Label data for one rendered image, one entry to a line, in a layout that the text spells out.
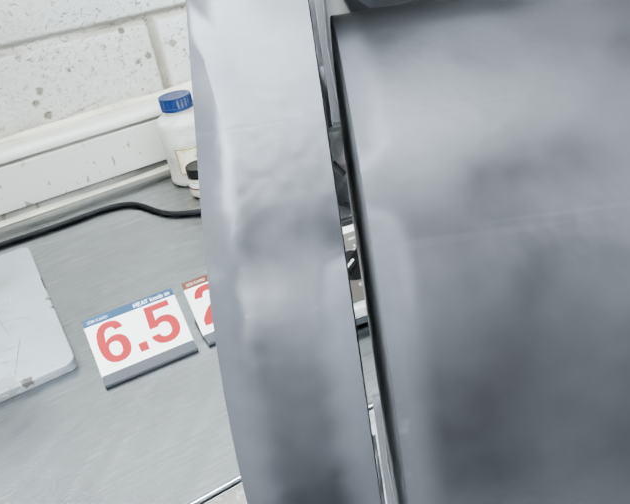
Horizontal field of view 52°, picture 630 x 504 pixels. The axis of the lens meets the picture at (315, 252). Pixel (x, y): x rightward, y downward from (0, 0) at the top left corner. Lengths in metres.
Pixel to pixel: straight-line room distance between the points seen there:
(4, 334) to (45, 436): 0.17
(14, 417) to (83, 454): 0.10
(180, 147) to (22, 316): 0.34
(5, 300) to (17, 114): 0.33
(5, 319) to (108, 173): 0.35
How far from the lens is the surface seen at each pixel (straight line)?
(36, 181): 1.03
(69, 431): 0.61
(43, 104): 1.05
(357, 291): 0.61
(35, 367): 0.68
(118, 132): 1.03
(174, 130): 0.95
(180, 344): 0.64
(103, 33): 1.05
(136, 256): 0.83
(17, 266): 0.88
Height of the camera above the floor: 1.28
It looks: 30 degrees down
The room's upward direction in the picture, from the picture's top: 10 degrees counter-clockwise
